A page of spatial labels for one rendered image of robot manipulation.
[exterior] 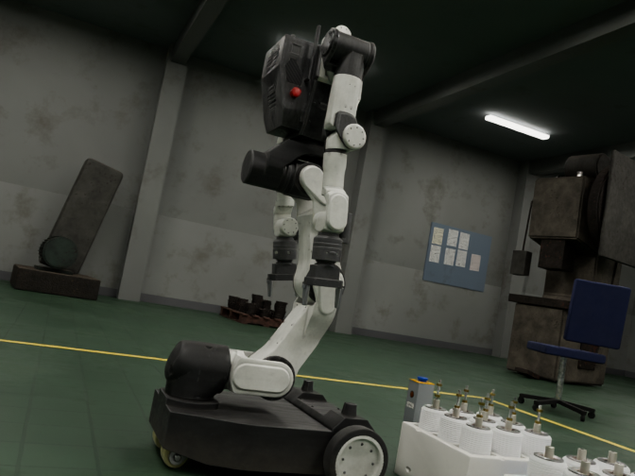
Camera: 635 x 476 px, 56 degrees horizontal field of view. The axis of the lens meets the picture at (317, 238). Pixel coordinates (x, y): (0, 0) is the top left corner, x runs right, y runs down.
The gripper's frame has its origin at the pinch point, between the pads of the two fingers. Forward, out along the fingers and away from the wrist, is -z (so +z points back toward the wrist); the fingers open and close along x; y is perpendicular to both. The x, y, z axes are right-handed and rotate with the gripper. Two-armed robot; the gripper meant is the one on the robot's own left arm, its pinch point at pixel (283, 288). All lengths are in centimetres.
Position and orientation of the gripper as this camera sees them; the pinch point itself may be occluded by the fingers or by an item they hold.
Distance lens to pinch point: 223.6
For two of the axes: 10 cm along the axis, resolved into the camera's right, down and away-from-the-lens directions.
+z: 0.2, -10.0, 0.3
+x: 9.2, 0.3, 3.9
